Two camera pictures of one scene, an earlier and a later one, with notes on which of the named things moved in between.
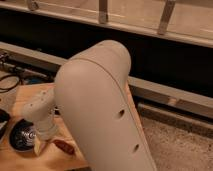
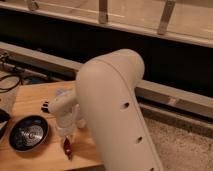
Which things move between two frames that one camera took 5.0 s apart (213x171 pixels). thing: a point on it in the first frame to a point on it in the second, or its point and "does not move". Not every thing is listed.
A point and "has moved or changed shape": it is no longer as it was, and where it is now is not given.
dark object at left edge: [4, 119] does not move
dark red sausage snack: [64, 146] has moved or changed shape
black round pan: [22, 135] does not move
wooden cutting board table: [52, 158] does not move
